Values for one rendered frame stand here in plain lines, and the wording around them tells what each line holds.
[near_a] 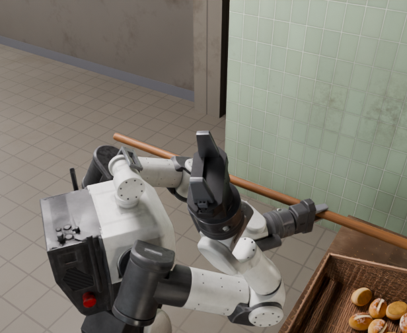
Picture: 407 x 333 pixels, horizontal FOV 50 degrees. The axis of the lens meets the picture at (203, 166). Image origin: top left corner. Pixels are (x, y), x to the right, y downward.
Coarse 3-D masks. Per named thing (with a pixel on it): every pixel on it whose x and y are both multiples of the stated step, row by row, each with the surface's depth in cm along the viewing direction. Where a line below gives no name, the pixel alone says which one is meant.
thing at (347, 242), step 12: (348, 216) 228; (348, 228) 220; (384, 228) 220; (336, 240) 213; (348, 240) 213; (360, 240) 213; (372, 240) 213; (336, 252) 207; (348, 252) 207; (360, 252) 207; (372, 252) 207; (384, 252) 207; (396, 252) 207; (336, 264) 201; (396, 264) 201; (312, 276) 195; (396, 276) 195; (300, 300) 184; (336, 300) 184; (372, 300) 184; (288, 324) 175; (312, 324) 175; (336, 324) 175
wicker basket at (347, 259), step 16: (336, 256) 184; (320, 272) 177; (336, 272) 189; (352, 272) 184; (368, 272) 179; (384, 272) 174; (400, 272) 170; (320, 288) 188; (336, 288) 188; (352, 288) 188; (368, 288) 183; (384, 288) 179; (400, 288) 174; (304, 304) 165; (320, 304) 181; (336, 304) 181; (352, 304) 182; (368, 304) 182; (304, 320) 175; (320, 320) 175; (336, 320) 175
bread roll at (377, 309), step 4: (376, 300) 177; (380, 300) 177; (384, 300) 178; (372, 304) 177; (376, 304) 175; (380, 304) 175; (384, 304) 175; (372, 308) 175; (376, 308) 174; (380, 308) 174; (384, 308) 174; (372, 312) 174; (376, 312) 173; (380, 312) 173; (384, 312) 174; (372, 316) 175; (376, 316) 174; (380, 316) 174
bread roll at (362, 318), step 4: (352, 316) 172; (356, 316) 171; (360, 316) 170; (364, 316) 170; (368, 316) 170; (352, 320) 170; (356, 320) 170; (360, 320) 169; (364, 320) 169; (368, 320) 170; (372, 320) 171; (352, 324) 170; (356, 324) 169; (360, 324) 169; (364, 324) 169; (368, 324) 169; (356, 328) 170; (360, 328) 169; (364, 328) 169
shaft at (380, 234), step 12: (132, 144) 170; (144, 144) 168; (168, 156) 162; (240, 180) 149; (264, 192) 144; (276, 192) 143; (288, 204) 141; (324, 216) 135; (336, 216) 134; (360, 228) 130; (372, 228) 129; (384, 240) 128; (396, 240) 126
